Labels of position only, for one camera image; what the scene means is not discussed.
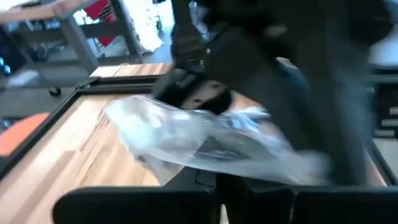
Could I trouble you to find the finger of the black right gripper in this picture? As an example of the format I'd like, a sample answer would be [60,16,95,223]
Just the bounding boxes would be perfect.
[248,55,376,186]

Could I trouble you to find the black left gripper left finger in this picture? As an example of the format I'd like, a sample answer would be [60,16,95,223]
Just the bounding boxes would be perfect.
[52,167,219,224]

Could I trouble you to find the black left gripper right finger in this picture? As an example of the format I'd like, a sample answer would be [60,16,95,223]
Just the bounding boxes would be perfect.
[217,174,398,224]

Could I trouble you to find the clear plastic zip bag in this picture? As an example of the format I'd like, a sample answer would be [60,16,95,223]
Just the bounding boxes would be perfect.
[103,94,331,187]

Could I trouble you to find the white patterned hanging cloth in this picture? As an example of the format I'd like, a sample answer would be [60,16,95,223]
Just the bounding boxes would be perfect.
[122,0,166,54]

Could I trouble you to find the orange bowl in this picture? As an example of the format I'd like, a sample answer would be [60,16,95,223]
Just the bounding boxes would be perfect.
[0,111,51,157]

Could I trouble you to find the red plastic bins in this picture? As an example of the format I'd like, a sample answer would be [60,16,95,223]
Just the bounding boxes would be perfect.
[83,0,119,48]

